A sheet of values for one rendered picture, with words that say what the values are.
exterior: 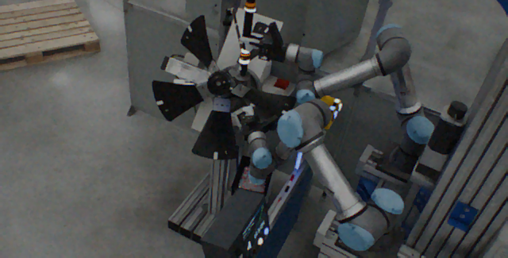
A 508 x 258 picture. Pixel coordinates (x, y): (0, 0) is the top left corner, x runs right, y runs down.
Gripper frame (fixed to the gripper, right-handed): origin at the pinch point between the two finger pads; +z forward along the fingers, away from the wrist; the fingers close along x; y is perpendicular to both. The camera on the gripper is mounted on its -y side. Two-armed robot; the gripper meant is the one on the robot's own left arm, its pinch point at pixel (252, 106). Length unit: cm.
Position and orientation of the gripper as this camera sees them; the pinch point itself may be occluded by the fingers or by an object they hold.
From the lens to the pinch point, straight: 206.0
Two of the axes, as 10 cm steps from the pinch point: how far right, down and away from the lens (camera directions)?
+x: 0.0, 7.6, 6.5
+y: -9.8, 1.1, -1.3
